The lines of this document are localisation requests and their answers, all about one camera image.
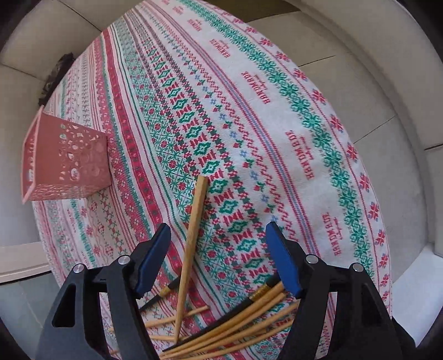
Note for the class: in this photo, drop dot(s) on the short bamboo chopstick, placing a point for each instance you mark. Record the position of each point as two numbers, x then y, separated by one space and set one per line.
154 323

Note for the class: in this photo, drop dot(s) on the pink perforated utensil holder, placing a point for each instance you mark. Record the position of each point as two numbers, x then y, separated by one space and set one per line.
62 160

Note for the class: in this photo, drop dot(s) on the long bamboo chopstick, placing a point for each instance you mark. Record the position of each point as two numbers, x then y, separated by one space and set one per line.
191 241

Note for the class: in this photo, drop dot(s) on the patterned woven tablecloth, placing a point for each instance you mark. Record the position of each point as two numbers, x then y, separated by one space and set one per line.
184 89

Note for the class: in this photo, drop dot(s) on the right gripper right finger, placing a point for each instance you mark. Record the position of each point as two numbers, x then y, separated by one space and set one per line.
362 327

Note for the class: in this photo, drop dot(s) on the black chopstick with gold band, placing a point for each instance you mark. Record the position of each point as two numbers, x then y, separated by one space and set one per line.
243 305

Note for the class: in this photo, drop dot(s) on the black gold-banded chopstick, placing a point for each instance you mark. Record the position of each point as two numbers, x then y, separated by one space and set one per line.
164 292

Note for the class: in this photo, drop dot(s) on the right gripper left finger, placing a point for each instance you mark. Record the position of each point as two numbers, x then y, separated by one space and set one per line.
74 328

